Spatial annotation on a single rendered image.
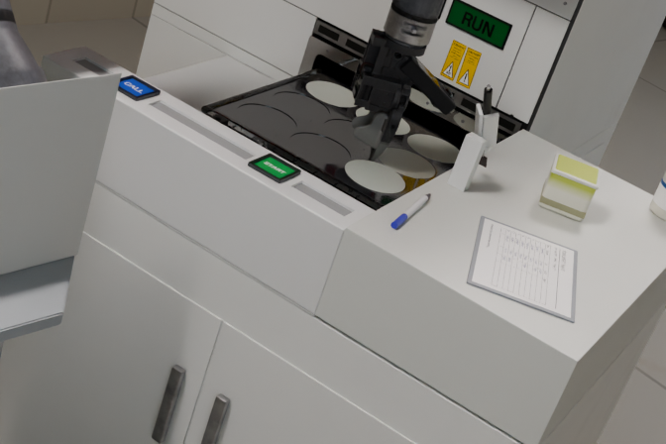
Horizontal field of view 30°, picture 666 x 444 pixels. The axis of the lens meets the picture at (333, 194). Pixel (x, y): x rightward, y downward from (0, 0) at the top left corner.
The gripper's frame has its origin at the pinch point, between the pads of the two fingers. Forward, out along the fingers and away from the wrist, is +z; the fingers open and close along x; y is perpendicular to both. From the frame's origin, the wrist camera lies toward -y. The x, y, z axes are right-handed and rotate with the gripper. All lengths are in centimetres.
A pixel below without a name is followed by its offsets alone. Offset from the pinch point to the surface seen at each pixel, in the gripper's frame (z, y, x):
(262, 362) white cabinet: 20.6, 14.4, 34.6
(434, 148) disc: 1.3, -11.8, -10.7
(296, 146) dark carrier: 1.4, 13.5, 1.8
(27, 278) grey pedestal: 9, 49, 43
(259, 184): -4.2, 21.6, 29.1
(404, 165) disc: 1.3, -5.1, -0.9
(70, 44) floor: 91, 59, -231
